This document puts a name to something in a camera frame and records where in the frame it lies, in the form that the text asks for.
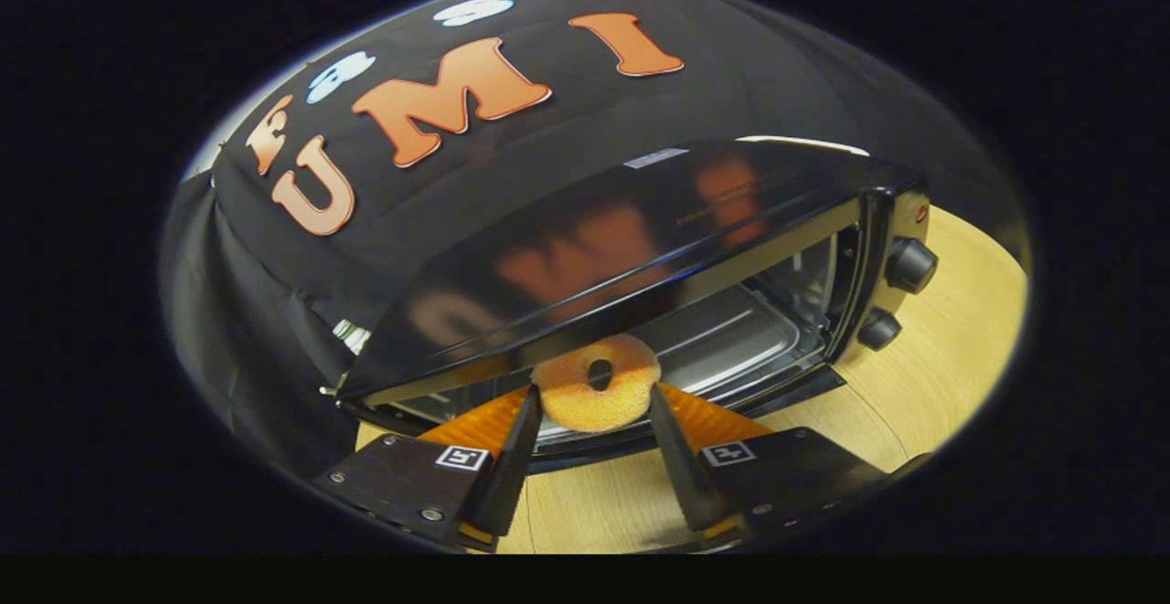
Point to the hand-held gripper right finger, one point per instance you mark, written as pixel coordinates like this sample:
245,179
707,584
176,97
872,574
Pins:
681,467

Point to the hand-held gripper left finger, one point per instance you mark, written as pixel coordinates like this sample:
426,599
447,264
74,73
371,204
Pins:
512,471

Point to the black toaster oven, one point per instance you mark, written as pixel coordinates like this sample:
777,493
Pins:
585,248

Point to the white green-label drink bottle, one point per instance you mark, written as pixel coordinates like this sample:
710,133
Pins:
352,336

